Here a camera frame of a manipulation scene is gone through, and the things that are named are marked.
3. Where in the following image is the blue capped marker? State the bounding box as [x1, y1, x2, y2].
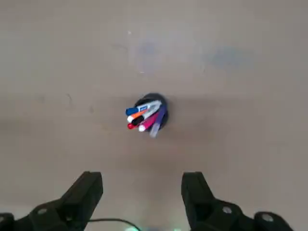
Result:
[125, 101, 162, 116]

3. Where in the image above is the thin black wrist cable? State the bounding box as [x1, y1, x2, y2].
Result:
[88, 218, 142, 231]

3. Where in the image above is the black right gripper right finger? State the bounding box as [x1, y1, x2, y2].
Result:
[181, 171, 295, 231]

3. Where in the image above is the purple marker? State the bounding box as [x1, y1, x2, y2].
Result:
[149, 105, 167, 139]

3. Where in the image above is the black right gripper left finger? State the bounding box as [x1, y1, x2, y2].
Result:
[0, 171, 104, 231]

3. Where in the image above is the pink marker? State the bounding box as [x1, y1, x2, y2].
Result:
[138, 112, 161, 133]

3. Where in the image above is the orange capped marker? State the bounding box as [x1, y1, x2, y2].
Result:
[127, 108, 160, 123]

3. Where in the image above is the black pen holder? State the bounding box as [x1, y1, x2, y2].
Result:
[133, 92, 170, 132]

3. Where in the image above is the red tipped black marker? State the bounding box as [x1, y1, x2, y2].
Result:
[127, 115, 146, 130]

